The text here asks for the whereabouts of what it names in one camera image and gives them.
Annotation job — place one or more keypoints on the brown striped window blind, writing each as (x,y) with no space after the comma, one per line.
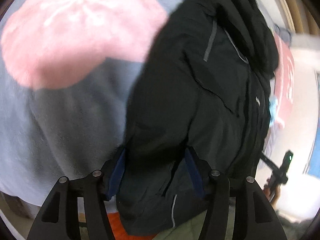
(297,17)

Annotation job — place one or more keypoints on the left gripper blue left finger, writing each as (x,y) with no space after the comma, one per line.
(116,176)

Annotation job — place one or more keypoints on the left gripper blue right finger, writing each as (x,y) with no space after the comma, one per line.
(194,173)

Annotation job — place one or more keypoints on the grey pillow behind pink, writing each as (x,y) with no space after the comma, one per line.
(284,34)

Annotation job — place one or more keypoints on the black hooded jacket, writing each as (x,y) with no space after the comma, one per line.
(205,85)

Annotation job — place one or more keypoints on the grey floral bed blanket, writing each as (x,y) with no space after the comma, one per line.
(67,67)

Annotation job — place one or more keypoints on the pink patterned pillow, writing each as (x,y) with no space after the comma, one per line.
(281,97)

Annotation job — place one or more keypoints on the wall map poster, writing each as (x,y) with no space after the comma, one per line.
(312,167)

